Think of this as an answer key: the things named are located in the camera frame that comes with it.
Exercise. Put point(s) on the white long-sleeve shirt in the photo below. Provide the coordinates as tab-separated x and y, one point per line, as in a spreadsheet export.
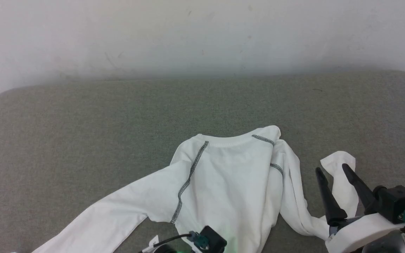
230	182

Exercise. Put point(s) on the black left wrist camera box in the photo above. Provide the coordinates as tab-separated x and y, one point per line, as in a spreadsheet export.
214	242

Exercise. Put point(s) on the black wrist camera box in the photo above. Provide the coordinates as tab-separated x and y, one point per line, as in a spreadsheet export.
397	202
214	242

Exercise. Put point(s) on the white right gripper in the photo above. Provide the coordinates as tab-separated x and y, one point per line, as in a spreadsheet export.
360	232

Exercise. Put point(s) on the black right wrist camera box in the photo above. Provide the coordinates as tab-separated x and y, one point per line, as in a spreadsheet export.
397	202

